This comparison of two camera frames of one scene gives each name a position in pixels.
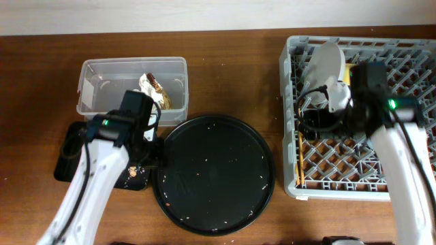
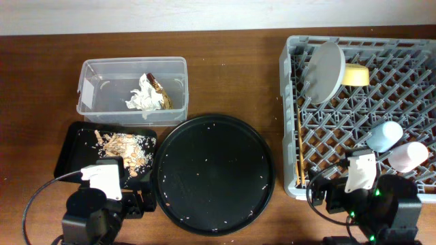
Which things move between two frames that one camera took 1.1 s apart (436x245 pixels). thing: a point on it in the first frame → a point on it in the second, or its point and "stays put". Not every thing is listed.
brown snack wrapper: [165, 105] stays put
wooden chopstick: [300, 150] stays put
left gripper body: [152, 154] → [132, 209]
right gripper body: [325, 119] → [337, 197]
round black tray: [219, 175] stays put
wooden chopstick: [302, 158] stays put
